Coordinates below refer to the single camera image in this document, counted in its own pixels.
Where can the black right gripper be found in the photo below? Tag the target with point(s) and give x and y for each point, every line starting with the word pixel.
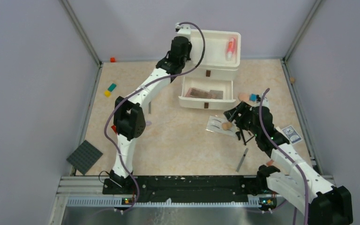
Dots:
pixel 231 115

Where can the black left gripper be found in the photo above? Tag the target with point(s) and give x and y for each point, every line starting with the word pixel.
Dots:
pixel 187 58

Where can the tan makeup sponge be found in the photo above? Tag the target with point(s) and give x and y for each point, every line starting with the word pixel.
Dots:
pixel 227 125

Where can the grey eyeshadow palette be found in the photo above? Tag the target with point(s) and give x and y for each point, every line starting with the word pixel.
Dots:
pixel 217 94

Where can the white drawer organizer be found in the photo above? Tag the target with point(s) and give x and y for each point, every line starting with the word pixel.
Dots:
pixel 210 69

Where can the pink spray bottle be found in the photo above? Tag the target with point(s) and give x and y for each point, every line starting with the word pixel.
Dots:
pixel 231 46

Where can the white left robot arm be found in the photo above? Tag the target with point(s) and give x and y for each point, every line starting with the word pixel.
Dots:
pixel 128 116

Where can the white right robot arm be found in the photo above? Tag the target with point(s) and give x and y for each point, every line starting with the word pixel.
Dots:
pixel 320 202

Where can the black makeup brush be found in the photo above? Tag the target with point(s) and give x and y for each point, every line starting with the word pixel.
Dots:
pixel 242 137

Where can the round peach makeup puff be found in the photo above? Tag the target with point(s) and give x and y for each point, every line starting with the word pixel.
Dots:
pixel 244 97

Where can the eyebrow stencil sheet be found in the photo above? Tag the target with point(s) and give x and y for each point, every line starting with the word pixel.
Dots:
pixel 214 124

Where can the blue toy cube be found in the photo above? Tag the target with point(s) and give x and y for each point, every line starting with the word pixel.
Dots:
pixel 253 97

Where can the coral pink pencil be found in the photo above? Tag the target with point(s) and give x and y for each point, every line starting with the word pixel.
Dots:
pixel 270 163

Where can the blue playing card box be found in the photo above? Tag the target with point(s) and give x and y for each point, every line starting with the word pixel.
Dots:
pixel 292 135

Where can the teal toy block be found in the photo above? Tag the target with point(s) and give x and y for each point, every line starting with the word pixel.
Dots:
pixel 111 87

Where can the red yellow toy block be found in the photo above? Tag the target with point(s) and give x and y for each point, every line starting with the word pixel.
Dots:
pixel 113 127

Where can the dark grey building baseplate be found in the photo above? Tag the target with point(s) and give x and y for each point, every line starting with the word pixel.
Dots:
pixel 84 157

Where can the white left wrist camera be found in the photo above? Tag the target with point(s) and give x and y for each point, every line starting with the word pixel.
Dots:
pixel 183 30

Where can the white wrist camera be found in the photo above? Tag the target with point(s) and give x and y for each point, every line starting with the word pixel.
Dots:
pixel 265 102
pixel 183 30

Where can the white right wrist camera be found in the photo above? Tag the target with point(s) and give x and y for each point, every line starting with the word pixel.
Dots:
pixel 265 102

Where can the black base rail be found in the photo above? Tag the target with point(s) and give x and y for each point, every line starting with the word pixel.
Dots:
pixel 186 189

